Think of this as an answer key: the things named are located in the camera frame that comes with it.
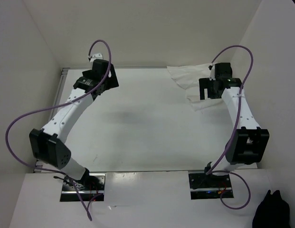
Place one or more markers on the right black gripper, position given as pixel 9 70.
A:
pixel 205 83

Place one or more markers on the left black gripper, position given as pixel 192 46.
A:
pixel 111 82

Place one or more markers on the white pleated skirt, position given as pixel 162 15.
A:
pixel 187 78

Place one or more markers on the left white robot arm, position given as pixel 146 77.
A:
pixel 48 143

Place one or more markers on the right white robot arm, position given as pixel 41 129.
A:
pixel 248 141

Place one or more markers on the black cloth bag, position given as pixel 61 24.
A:
pixel 272 212

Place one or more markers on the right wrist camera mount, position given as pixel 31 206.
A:
pixel 212 72

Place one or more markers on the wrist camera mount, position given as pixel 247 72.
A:
pixel 212 72
pixel 95 56

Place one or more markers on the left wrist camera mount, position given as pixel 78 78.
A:
pixel 95 56

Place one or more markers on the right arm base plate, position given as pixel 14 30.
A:
pixel 203 187

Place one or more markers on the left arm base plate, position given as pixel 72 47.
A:
pixel 96 192

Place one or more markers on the aluminium table frame rail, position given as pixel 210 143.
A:
pixel 64 72

